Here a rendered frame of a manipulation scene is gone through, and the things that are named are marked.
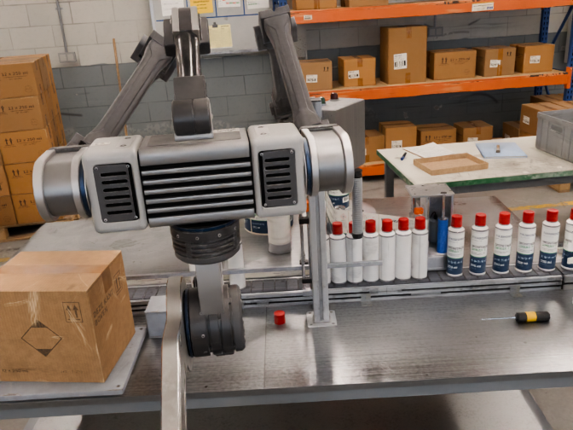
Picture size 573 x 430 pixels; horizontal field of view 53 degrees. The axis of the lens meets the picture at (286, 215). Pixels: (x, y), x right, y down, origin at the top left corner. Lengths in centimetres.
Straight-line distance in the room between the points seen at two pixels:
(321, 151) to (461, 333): 86
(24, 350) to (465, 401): 164
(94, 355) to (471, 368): 97
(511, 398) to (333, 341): 105
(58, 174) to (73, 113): 523
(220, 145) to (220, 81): 509
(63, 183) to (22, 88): 379
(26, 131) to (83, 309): 350
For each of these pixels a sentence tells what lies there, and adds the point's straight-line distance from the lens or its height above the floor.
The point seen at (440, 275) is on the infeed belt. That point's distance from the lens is 197.
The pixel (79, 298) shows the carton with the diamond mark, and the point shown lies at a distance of 152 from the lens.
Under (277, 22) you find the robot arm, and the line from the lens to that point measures 147.
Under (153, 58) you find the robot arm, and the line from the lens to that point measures 145.
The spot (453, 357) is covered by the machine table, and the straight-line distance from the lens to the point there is 167.
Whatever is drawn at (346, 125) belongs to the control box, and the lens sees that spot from 160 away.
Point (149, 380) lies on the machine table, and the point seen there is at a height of 83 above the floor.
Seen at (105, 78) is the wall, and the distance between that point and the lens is 623.
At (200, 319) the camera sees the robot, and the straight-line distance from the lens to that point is 118.
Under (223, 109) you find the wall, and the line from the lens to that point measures 618.
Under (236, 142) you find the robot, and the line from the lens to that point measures 105.
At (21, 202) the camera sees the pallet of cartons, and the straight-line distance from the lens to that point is 510.
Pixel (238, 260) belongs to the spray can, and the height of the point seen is 99.
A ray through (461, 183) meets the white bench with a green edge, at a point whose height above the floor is 79.
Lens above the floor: 177
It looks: 21 degrees down
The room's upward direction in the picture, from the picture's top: 4 degrees counter-clockwise
